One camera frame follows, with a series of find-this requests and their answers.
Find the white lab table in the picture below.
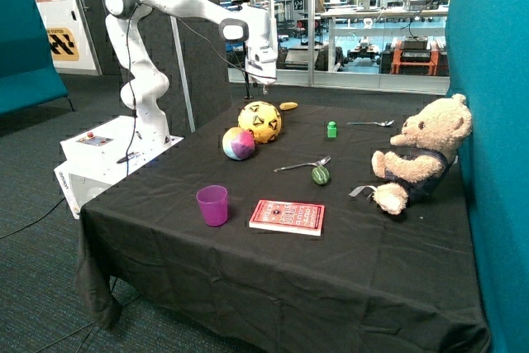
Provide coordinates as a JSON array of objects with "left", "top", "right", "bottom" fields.
[{"left": 322, "top": 4, "right": 448, "bottom": 74}]

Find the teal partition panel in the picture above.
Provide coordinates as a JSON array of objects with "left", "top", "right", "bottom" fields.
[{"left": 446, "top": 0, "right": 528, "bottom": 352}]

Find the silver fork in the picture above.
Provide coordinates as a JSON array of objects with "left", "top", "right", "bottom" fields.
[{"left": 274, "top": 155, "right": 331, "bottom": 172}]

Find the beige teddy bear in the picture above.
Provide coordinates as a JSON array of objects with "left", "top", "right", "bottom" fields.
[{"left": 371, "top": 93, "right": 472, "bottom": 215}]

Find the yellow black sign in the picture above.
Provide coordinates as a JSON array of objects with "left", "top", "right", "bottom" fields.
[{"left": 46, "top": 27, "right": 79, "bottom": 62}]

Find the green toy pepper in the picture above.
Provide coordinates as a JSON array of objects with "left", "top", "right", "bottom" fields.
[{"left": 311, "top": 165, "right": 331, "bottom": 186}]

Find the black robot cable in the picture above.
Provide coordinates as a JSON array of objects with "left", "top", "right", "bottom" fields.
[{"left": 116, "top": 3, "right": 276, "bottom": 165}]

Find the red book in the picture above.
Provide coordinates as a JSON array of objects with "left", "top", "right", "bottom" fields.
[{"left": 249, "top": 199, "right": 326, "bottom": 236}]

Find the purple plastic cup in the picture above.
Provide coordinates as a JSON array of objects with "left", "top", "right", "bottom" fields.
[{"left": 196, "top": 185, "right": 228, "bottom": 227}]

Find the green toy block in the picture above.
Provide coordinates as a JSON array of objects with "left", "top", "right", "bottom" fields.
[{"left": 327, "top": 122, "right": 337, "bottom": 139}]

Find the yellow black soccer ball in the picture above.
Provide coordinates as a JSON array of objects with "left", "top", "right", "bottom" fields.
[{"left": 237, "top": 101, "right": 282, "bottom": 144}]

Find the silver spoon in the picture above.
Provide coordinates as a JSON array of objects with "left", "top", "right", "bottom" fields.
[{"left": 346, "top": 120, "right": 394, "bottom": 127}]

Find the multicolour soft ball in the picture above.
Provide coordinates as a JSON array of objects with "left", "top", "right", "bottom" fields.
[{"left": 222, "top": 127, "right": 255, "bottom": 161}]

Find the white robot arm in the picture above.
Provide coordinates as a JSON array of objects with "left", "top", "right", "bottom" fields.
[{"left": 104, "top": 0, "right": 278, "bottom": 145}]

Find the orange black cart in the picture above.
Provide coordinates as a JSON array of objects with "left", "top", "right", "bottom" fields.
[{"left": 379, "top": 36, "right": 449, "bottom": 77}]

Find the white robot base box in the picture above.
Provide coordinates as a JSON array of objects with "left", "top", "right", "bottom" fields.
[{"left": 55, "top": 116, "right": 182, "bottom": 219}]

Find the black tablecloth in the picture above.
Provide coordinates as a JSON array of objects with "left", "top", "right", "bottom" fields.
[{"left": 75, "top": 105, "right": 491, "bottom": 352}]

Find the teal sofa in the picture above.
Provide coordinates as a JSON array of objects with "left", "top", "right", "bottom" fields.
[{"left": 0, "top": 0, "right": 69, "bottom": 115}]

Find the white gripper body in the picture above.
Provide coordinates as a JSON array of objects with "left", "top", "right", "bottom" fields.
[{"left": 245, "top": 46, "right": 277, "bottom": 85}]

